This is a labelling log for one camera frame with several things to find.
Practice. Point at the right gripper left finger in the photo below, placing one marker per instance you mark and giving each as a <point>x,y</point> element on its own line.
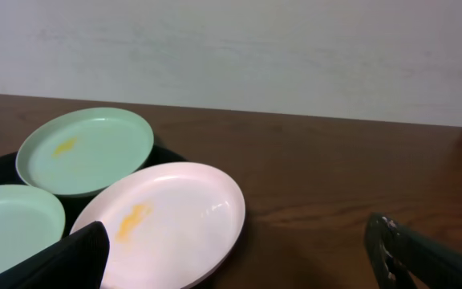
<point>76,261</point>

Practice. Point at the mint plate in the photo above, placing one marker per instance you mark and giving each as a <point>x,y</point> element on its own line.
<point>31,219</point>
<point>85,151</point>

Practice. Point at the black round tray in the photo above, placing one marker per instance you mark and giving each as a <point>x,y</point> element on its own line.
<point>74,205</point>

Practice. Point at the pink plate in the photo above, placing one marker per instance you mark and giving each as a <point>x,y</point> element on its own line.
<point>169,226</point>

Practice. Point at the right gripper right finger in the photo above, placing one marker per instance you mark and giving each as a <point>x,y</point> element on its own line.
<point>397,254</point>

